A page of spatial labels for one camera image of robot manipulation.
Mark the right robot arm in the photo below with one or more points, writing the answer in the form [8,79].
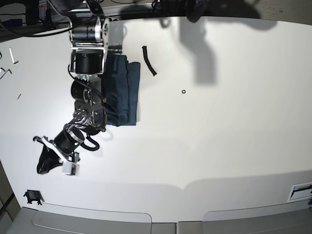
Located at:
[89,36]

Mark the blue box in background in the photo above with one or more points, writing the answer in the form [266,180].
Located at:
[13,23]

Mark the right grey chair back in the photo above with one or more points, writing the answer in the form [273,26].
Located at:
[288,218]

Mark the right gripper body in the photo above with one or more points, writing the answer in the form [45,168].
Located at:
[68,140]

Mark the blue T-shirt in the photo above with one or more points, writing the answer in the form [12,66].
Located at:
[120,85]

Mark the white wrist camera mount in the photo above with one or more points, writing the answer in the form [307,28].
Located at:
[69,163]

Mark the long silver hex key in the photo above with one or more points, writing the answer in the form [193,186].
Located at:
[12,56]

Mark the black plastic clip part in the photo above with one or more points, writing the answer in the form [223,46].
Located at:
[33,196]

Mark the silver hex key pair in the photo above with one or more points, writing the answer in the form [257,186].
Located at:
[3,72]

